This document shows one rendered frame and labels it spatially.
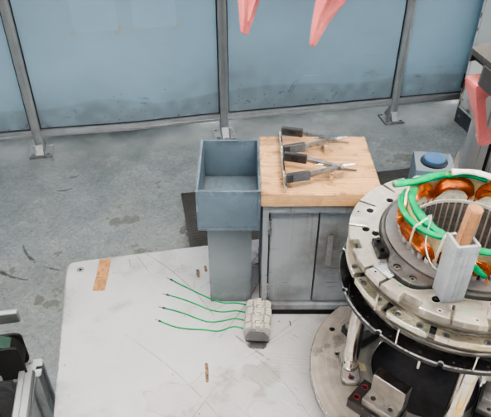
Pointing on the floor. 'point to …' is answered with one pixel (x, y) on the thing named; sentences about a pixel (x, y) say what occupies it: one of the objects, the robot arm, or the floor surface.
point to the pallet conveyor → (9, 365)
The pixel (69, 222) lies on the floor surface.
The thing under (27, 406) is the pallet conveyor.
